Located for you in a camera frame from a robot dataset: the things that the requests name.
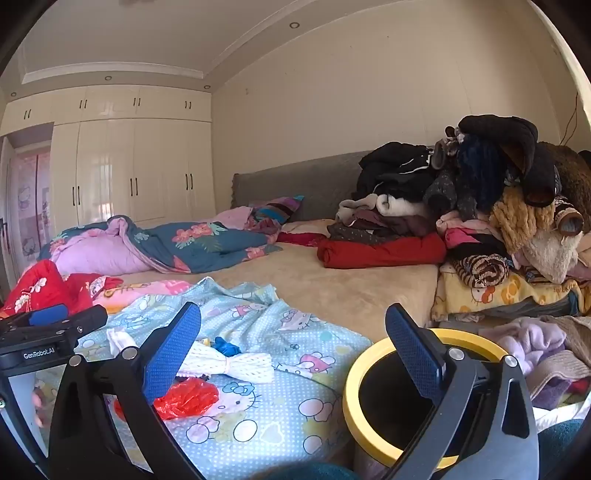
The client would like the striped pillow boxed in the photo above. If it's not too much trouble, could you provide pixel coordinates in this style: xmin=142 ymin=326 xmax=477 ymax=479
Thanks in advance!
xmin=252 ymin=196 xmax=305 ymax=227

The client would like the tan fluffy garment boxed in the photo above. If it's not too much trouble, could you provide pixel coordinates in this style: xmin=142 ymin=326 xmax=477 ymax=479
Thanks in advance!
xmin=488 ymin=187 xmax=555 ymax=254

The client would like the white foam net sleeve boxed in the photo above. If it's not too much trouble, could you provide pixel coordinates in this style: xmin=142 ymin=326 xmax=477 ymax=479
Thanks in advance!
xmin=178 ymin=342 xmax=275 ymax=384

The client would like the pink cartoon sliding door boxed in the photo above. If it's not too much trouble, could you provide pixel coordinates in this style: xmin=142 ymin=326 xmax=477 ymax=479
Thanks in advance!
xmin=9 ymin=152 xmax=51 ymax=268

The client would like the black folded garment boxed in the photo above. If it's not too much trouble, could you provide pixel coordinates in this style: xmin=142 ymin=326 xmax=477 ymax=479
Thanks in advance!
xmin=466 ymin=233 xmax=513 ymax=259

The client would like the dark blue fuzzy garment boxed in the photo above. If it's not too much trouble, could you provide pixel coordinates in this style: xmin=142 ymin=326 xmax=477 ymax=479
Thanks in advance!
xmin=457 ymin=134 xmax=509 ymax=210

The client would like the hot pink garment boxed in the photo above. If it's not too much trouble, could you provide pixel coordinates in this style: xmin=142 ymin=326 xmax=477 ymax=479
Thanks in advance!
xmin=445 ymin=228 xmax=476 ymax=250

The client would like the pink cartoon cloth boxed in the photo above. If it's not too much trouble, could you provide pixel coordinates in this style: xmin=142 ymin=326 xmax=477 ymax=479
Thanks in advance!
xmin=88 ymin=276 xmax=195 ymax=301

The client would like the black fleece garment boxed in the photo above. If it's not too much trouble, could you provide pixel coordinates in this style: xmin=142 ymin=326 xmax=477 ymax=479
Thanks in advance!
xmin=457 ymin=115 xmax=557 ymax=208

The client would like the red floral garment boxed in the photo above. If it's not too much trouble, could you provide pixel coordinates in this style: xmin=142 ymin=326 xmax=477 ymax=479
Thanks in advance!
xmin=0 ymin=259 xmax=116 ymax=319

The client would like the person's left hand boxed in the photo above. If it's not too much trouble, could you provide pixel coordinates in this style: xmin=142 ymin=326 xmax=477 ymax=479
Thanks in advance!
xmin=31 ymin=388 xmax=47 ymax=428

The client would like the brown trimmed slipper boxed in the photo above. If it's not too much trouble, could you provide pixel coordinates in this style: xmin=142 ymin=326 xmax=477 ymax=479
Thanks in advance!
xmin=554 ymin=198 xmax=583 ymax=236

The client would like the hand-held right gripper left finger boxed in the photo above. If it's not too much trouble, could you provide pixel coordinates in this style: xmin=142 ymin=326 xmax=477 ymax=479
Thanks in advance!
xmin=48 ymin=301 xmax=204 ymax=480

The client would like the crimson cloth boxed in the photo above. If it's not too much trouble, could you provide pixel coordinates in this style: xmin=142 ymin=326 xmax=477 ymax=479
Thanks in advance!
xmin=277 ymin=232 xmax=326 ymax=247

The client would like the black bin with yellow rim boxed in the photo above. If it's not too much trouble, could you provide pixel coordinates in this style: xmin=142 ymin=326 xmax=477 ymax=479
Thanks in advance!
xmin=342 ymin=327 xmax=509 ymax=480

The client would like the brown striped knit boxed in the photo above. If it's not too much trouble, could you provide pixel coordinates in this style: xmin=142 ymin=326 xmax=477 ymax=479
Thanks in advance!
xmin=450 ymin=253 xmax=511 ymax=289

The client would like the dark wall cable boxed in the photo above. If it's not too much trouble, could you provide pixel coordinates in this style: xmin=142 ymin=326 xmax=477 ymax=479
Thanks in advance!
xmin=560 ymin=91 xmax=581 ymax=145

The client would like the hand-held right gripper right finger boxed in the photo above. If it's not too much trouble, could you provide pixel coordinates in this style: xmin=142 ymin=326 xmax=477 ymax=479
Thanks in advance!
xmin=385 ymin=303 xmax=541 ymax=480

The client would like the grey folded cloth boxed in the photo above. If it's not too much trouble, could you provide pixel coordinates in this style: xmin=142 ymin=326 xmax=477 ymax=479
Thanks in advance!
xmin=480 ymin=291 xmax=583 ymax=319

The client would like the grey fur-lined slipper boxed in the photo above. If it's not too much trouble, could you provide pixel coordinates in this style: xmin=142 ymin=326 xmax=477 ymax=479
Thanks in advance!
xmin=433 ymin=126 xmax=465 ymax=169

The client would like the black jacket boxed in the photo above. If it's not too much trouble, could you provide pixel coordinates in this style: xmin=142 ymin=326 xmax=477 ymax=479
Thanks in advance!
xmin=358 ymin=142 xmax=437 ymax=200

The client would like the light pink pillow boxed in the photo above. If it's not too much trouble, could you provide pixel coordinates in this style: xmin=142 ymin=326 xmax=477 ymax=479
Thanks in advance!
xmin=215 ymin=207 xmax=254 ymax=229

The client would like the brown plush cloth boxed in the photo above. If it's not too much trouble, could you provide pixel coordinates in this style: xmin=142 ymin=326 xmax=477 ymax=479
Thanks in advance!
xmin=538 ymin=141 xmax=591 ymax=236

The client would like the maroon garment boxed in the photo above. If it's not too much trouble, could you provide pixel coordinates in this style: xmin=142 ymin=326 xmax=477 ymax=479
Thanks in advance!
xmin=351 ymin=210 xmax=437 ymax=238

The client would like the white fleece garment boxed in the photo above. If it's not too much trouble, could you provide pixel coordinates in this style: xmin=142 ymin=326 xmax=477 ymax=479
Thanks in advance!
xmin=376 ymin=194 xmax=432 ymax=217

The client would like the beige garment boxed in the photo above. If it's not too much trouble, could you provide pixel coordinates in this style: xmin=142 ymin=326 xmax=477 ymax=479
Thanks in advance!
xmin=335 ymin=194 xmax=379 ymax=222

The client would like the red folded cloth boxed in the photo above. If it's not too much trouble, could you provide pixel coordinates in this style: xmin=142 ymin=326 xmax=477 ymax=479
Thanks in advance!
xmin=316 ymin=232 xmax=448 ymax=270

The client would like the purple garment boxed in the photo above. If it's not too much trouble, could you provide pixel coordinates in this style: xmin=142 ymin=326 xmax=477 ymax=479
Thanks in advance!
xmin=536 ymin=378 xmax=573 ymax=409

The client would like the beige ribbed knit sweater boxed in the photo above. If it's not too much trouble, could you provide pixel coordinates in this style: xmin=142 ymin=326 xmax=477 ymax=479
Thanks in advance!
xmin=526 ymin=316 xmax=591 ymax=398

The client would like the white crumpled tissue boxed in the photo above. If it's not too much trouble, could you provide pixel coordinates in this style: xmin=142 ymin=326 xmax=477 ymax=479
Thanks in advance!
xmin=106 ymin=327 xmax=139 ymax=358

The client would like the light blue cartoon sheet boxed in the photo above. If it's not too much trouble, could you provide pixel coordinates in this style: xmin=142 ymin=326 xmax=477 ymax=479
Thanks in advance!
xmin=34 ymin=277 xmax=375 ymax=467

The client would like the cream fleece garment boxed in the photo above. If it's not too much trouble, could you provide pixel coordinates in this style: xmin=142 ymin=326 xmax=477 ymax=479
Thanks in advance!
xmin=522 ymin=222 xmax=583 ymax=284

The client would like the grey padded headboard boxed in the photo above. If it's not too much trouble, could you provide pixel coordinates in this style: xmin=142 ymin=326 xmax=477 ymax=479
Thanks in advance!
xmin=231 ymin=150 xmax=370 ymax=222

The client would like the bed with beige cover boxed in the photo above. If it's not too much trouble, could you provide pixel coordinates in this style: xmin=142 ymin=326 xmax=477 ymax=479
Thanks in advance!
xmin=106 ymin=219 xmax=441 ymax=344

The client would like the red plastic bag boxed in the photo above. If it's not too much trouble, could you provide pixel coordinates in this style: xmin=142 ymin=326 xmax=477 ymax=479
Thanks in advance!
xmin=113 ymin=377 xmax=220 ymax=421

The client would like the white puffy laundry bag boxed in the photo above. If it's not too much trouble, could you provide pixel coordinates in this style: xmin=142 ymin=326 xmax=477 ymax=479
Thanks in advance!
xmin=536 ymin=401 xmax=587 ymax=430

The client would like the grey speckled garment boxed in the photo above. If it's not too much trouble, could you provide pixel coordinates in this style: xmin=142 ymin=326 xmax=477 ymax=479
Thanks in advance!
xmin=425 ymin=168 xmax=476 ymax=220

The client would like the dark dotted garment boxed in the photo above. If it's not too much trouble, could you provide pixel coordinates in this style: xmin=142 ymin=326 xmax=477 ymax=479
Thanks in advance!
xmin=328 ymin=220 xmax=402 ymax=245

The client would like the cream wardrobe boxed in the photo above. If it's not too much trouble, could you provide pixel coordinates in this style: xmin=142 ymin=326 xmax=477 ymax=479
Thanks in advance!
xmin=0 ymin=85 xmax=218 ymax=227

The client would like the light pink cloth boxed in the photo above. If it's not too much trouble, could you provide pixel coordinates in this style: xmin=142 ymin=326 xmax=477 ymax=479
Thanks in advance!
xmin=436 ymin=212 xmax=491 ymax=232

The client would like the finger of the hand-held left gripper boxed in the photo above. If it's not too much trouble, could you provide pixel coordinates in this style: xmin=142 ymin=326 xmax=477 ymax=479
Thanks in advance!
xmin=68 ymin=304 xmax=109 ymax=338
xmin=28 ymin=303 xmax=70 ymax=328

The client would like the blue floral quilt pink lining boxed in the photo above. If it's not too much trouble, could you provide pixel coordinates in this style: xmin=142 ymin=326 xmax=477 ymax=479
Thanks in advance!
xmin=38 ymin=215 xmax=283 ymax=276

